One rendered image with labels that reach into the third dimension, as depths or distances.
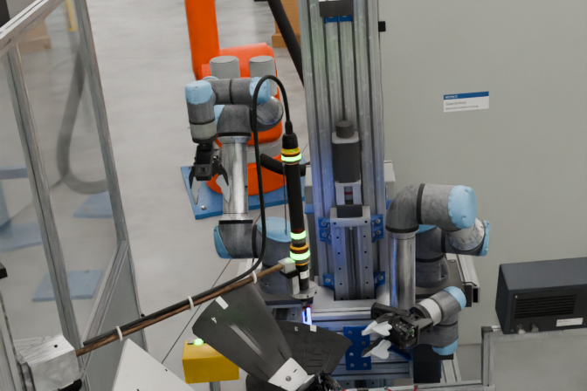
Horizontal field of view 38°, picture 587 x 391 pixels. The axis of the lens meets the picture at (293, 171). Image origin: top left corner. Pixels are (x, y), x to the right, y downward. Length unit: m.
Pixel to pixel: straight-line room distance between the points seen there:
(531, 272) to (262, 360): 0.87
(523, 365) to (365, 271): 1.54
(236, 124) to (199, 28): 3.19
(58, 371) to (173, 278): 3.47
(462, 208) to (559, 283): 0.38
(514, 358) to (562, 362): 0.22
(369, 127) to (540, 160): 1.38
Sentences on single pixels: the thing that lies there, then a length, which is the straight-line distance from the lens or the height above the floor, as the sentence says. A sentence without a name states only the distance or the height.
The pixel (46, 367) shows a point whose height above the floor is 1.56.
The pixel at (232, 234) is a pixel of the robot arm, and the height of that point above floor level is 1.25.
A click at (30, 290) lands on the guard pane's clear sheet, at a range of 2.35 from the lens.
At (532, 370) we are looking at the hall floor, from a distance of 4.27.
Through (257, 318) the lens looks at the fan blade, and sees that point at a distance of 2.12.
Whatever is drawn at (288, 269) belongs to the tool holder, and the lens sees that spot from 1.98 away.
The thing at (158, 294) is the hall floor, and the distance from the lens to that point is 5.06.
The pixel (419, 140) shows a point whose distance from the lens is 3.85.
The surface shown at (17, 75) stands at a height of 1.93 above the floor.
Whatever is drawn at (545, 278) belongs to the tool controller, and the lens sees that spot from 2.53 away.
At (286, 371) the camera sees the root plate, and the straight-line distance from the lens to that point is 2.11.
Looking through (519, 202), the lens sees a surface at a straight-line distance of 4.08.
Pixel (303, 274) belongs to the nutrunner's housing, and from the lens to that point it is 2.01.
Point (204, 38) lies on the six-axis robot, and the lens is 6.01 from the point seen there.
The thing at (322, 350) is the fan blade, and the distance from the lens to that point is 2.31.
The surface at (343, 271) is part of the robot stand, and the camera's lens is 2.95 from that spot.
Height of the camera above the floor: 2.50
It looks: 23 degrees down
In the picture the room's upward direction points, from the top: 5 degrees counter-clockwise
